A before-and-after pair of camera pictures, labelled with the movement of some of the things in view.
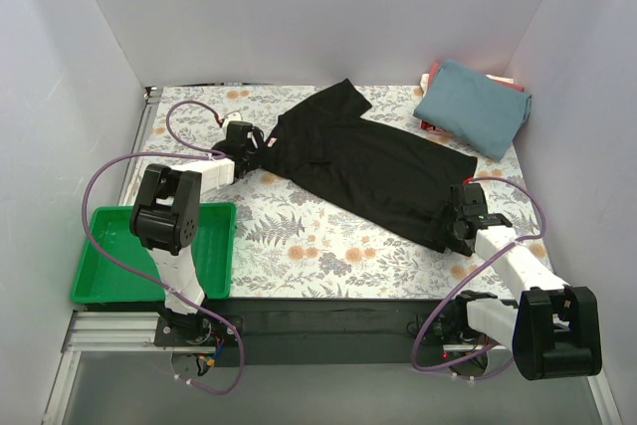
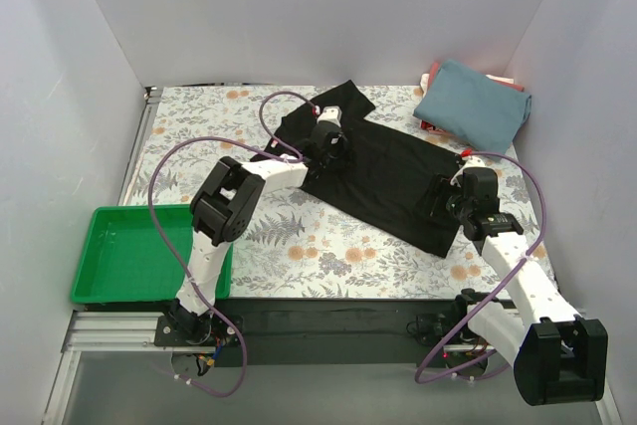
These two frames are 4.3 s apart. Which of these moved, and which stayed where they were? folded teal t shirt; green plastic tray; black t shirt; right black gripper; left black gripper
Moved: left black gripper; right black gripper
Stayed: folded teal t shirt; black t shirt; green plastic tray
